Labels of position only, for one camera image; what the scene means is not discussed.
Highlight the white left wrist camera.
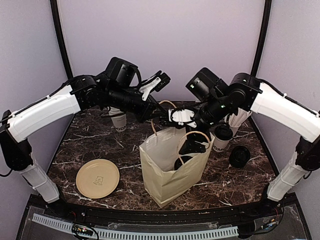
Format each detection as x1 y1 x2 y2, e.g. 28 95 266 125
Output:
138 70 171 101

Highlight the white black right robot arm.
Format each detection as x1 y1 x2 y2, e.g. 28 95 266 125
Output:
169 67 320 217

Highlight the black plastic cup lid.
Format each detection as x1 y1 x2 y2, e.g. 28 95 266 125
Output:
214 125 233 141

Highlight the black front table rail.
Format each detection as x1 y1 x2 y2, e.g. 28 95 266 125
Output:
27 193 298 226

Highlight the stack of black cup lids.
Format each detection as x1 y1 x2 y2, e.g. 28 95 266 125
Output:
228 145 251 169

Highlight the beige round plate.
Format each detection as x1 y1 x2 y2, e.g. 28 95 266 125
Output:
75 159 120 199

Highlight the cream paper bag with handles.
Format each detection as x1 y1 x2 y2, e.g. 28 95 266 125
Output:
139 100 216 209

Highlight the bundle of wrapped white straws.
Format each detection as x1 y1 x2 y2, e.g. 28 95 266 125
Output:
224 108 252 128

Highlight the white cup holding straws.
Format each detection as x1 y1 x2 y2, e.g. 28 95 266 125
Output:
229 125 240 137

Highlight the stack of white paper cups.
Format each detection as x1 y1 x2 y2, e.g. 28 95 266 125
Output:
108 107 127 132

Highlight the white slotted cable duct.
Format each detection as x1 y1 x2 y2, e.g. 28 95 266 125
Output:
31 213 239 240

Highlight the white paper coffee cup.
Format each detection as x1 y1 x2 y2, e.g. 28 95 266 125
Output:
212 136 230 153

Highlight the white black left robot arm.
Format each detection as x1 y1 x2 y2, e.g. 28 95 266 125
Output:
0 57 170 218

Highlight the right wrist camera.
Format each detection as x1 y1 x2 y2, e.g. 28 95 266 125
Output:
158 108 197 129

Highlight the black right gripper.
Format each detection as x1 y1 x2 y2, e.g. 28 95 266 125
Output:
178 93 231 154

